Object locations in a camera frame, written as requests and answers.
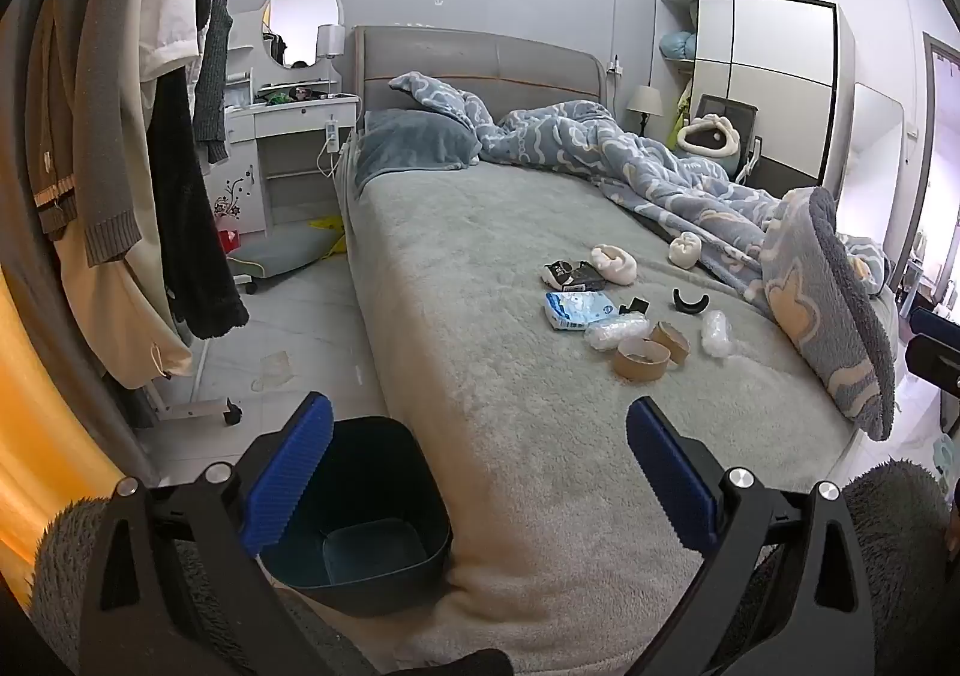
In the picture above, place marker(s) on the black curved plastic piece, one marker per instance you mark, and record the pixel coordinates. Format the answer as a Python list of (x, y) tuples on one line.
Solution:
[(689, 307)]

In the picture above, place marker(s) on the grey blue pillow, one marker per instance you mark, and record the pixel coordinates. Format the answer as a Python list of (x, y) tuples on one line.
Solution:
[(404, 140)]

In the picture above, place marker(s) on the white wardrobe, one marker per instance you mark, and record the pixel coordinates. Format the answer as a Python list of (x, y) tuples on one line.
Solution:
[(791, 61)]

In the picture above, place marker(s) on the hanging grey knit sweater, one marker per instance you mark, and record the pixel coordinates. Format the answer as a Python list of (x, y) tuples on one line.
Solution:
[(208, 118)]

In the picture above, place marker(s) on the blue patterned fleece duvet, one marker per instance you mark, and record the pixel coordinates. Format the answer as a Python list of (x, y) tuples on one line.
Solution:
[(783, 255)]

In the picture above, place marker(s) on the white clothes rack base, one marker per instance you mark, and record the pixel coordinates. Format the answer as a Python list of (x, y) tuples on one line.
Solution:
[(193, 406)]

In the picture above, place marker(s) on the blue cartoon tissue pack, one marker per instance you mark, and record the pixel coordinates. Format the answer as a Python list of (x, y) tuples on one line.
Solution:
[(575, 311)]

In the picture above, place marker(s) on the red box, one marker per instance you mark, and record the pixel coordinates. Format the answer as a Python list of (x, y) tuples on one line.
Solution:
[(229, 240)]

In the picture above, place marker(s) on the dark teal trash bin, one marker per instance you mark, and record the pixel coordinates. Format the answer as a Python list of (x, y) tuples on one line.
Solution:
[(371, 535)]

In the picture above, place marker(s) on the white dressing table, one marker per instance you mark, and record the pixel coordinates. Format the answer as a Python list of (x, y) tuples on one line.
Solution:
[(285, 131)]

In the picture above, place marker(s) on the grey floor cushion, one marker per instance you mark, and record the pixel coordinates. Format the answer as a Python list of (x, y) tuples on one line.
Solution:
[(287, 248)]

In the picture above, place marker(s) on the small white sock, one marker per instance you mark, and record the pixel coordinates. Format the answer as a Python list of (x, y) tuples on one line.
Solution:
[(685, 250)]

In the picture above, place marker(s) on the white cloud cat bed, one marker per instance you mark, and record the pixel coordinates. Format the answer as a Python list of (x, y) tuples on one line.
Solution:
[(711, 136)]

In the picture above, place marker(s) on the hanging beige coat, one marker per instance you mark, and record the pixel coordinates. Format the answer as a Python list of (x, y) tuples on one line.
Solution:
[(89, 174)]

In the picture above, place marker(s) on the hanging black garment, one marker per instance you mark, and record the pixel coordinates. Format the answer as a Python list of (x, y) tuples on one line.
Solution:
[(199, 285)]

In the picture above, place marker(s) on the orange curtain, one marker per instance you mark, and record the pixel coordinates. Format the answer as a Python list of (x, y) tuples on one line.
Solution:
[(47, 458)]

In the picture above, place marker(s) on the oval mirror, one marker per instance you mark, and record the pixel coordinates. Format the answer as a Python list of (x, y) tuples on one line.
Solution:
[(291, 29)]

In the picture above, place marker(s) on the bedside lamp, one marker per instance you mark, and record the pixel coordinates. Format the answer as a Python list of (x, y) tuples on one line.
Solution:
[(645, 103)]

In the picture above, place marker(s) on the cardboard tape roll core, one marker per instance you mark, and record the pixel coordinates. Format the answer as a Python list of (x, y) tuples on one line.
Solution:
[(641, 360)]

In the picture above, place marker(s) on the black tissue pack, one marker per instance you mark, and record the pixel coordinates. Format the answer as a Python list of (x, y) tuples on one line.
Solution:
[(566, 276)]

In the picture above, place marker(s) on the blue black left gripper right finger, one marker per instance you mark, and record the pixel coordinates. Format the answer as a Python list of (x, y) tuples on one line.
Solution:
[(782, 588)]

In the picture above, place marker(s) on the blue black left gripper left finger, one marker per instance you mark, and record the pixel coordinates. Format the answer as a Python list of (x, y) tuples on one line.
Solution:
[(173, 585)]

